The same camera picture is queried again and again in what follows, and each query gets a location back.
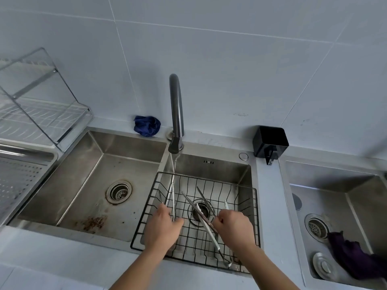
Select dark grey faucet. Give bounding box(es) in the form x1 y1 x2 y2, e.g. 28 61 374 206
167 74 184 155

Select person's right forearm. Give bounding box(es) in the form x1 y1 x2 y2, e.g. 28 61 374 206
233 243 300 290

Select stainless steel double sink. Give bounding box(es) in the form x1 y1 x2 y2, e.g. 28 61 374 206
8 126 264 279

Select slim steel tongs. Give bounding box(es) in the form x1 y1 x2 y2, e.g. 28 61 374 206
196 186 217 218

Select blue cloth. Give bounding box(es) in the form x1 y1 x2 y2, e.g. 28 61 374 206
134 115 161 137

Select black wire sink basket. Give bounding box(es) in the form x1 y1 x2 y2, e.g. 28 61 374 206
130 171 261 274

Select round steel sink plug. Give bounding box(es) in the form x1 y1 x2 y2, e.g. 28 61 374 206
312 252 334 280

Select clean steel drain strainer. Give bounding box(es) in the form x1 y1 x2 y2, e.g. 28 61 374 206
304 213 331 239

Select rusty sink drain strainer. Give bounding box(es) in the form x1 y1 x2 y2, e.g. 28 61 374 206
105 179 133 206

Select stainless steel single sink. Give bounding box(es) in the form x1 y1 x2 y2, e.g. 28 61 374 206
279 156 387 290

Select purple cloth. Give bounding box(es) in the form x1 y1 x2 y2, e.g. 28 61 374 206
327 231 387 281

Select perforated steel drain tray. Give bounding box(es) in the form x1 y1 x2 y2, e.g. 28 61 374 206
0 144 58 227

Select person's left forearm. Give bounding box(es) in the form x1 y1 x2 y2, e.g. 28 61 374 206
109 247 170 290

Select sink drain under basket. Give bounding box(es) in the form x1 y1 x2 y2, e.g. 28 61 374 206
189 202 213 222

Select person's right hand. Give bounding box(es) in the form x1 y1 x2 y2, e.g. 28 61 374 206
212 209 257 255

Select steel tongs with white tips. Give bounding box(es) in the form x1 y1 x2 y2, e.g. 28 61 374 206
181 192 234 268

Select person's left hand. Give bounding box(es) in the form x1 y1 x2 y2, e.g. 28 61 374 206
143 203 184 255

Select steel dish rack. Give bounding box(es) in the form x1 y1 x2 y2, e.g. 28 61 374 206
0 47 93 153

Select plain steel tongs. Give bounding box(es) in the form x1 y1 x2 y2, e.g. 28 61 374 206
164 174 178 223

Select black plastic box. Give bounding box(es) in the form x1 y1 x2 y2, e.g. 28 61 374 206
253 125 289 166

